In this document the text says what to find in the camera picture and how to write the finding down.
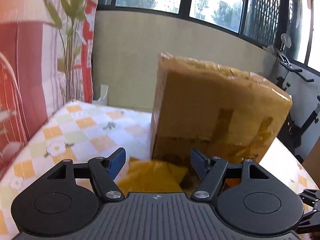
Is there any checkered floral tablecloth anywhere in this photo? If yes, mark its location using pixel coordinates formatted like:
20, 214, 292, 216
1, 101, 317, 239

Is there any red patterned backdrop curtain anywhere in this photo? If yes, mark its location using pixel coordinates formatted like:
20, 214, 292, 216
1, 0, 98, 174

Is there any cardboard box with panda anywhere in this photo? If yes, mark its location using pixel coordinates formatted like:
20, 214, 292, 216
150, 52, 292, 166

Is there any window with black frame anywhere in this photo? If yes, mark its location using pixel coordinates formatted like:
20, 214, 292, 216
98, 0, 319, 72

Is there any green bamboo plant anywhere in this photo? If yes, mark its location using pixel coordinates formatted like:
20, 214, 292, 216
43, 0, 87, 102

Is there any black exercise bike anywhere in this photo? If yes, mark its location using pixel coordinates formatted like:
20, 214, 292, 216
263, 45, 319, 163

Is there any yellow-brown snack bag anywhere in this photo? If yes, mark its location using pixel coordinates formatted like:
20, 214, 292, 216
117, 157, 188, 196

